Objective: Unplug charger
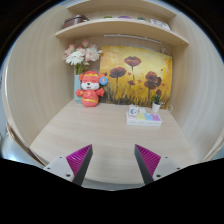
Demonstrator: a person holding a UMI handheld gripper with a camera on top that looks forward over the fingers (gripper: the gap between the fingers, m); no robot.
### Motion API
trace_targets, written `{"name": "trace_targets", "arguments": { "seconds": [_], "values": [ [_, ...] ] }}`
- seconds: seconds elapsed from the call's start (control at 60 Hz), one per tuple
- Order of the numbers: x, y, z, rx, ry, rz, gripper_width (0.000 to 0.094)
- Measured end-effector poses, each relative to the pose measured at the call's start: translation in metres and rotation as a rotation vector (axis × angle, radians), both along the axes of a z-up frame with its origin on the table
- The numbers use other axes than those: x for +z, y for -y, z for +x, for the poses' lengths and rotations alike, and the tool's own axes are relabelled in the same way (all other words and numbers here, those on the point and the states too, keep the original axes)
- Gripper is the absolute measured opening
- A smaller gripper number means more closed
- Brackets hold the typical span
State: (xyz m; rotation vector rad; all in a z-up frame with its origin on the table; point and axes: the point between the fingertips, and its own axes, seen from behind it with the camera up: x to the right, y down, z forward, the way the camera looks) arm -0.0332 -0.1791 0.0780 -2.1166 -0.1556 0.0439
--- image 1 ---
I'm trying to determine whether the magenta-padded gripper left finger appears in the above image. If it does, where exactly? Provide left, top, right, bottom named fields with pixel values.
left=43, top=143, right=94, bottom=187

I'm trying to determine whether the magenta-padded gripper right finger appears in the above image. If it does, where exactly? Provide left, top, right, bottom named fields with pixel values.
left=133, top=143, right=183, bottom=186

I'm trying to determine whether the small potted green plant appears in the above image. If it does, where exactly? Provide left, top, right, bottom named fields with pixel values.
left=151, top=94, right=163, bottom=114

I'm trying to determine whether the red plush toy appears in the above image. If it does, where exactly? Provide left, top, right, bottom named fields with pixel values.
left=75, top=70, right=109, bottom=108

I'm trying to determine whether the light blue vase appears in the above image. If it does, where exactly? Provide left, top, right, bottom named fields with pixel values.
left=73, top=73, right=84, bottom=103

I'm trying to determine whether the poppy flower painting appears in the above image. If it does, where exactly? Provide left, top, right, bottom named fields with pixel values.
left=99, top=45, right=174, bottom=110

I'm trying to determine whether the pink white flower bouquet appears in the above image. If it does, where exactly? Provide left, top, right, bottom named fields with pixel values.
left=63, top=39, right=103, bottom=76

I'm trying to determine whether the white light bar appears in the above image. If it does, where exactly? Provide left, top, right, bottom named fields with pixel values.
left=103, top=33, right=163, bottom=45

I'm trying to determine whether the wooden shelf unit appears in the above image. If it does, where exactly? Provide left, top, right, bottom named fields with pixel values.
left=54, top=0, right=190, bottom=47

